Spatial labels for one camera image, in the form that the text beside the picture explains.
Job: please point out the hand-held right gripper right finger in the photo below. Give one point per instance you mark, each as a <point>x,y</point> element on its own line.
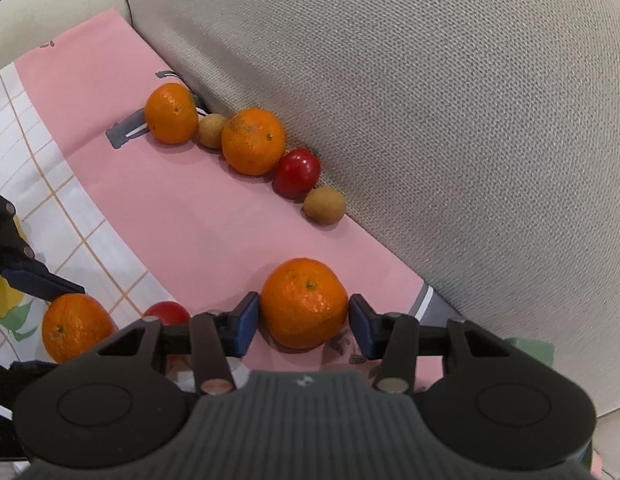
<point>361,325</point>

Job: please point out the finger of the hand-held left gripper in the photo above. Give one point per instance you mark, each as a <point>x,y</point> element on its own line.
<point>19,367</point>
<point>39,285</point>

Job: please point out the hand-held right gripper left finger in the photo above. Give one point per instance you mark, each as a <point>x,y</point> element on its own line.
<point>245,322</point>

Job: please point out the large orange mandarin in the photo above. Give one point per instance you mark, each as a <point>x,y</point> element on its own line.
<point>303,302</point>

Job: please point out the red cherry tomato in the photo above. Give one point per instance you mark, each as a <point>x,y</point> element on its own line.
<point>297,172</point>
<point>167,311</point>

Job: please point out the green bowl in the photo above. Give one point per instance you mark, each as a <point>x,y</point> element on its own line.
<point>532,350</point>

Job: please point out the brown longan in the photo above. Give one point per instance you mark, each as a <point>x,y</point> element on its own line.
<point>212,130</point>
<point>325,204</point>

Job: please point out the pink printed blanket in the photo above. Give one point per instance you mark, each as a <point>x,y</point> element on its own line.
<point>189,220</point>

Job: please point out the grey sofa back cushion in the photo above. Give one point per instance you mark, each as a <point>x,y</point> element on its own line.
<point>415,110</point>

